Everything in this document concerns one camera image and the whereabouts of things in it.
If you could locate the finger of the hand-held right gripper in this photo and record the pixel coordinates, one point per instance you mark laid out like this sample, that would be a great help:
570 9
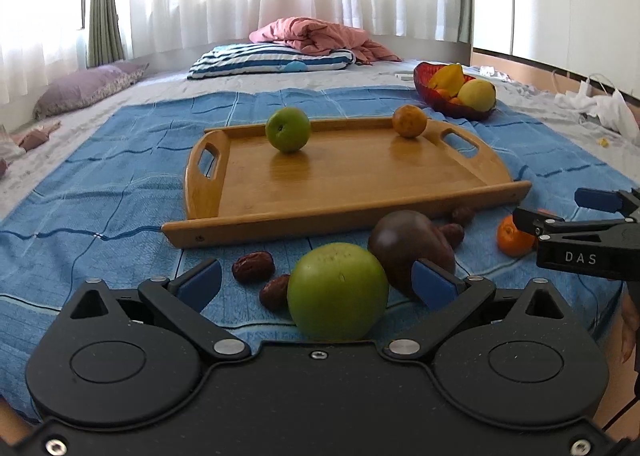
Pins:
597 198
532 221

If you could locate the small white box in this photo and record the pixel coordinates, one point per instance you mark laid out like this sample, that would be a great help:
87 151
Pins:
405 76

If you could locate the purple floral pillow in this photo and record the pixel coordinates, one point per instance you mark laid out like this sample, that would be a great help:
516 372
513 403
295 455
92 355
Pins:
85 86

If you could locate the grey bed sheet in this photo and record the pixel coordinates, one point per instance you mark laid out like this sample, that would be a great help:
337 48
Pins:
165 86

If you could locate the yellow starfruit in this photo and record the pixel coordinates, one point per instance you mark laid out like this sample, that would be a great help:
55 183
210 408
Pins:
448 77

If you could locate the small orange kumquat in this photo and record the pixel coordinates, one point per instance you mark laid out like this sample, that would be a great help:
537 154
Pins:
442 94
456 101

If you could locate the yellow-brown passion fruit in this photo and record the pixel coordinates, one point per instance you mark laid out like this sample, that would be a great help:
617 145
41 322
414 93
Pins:
409 121

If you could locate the dark purple passion fruit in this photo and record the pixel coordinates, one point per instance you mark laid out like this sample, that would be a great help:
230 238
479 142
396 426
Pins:
405 241

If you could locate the large green apple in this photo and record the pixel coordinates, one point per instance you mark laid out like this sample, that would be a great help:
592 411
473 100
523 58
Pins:
337 293

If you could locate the red dried date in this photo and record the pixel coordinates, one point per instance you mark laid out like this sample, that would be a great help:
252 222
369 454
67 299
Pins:
463 215
274 293
452 235
252 267

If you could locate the red glass bowl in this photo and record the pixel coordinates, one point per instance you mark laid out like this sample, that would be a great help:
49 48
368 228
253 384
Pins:
425 83

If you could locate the white plastic bag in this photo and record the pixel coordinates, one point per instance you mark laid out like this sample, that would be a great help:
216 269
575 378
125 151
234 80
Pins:
607 106

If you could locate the pink quilt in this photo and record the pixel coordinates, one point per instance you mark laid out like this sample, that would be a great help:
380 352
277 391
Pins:
330 36

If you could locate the person's right hand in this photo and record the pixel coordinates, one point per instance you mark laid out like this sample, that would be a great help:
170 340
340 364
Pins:
631 328

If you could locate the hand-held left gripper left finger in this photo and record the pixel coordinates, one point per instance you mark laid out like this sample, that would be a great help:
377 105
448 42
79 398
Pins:
200 283

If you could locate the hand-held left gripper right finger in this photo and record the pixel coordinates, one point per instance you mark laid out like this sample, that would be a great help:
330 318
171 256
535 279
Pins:
431 286

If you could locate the tangerine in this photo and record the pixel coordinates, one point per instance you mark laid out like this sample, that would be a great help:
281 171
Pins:
512 241

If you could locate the blue white striped pillow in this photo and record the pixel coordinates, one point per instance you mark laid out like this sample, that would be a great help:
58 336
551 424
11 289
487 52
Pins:
260 58

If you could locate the blue checked blanket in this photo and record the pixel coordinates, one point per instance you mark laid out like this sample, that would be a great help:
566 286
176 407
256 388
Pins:
125 166

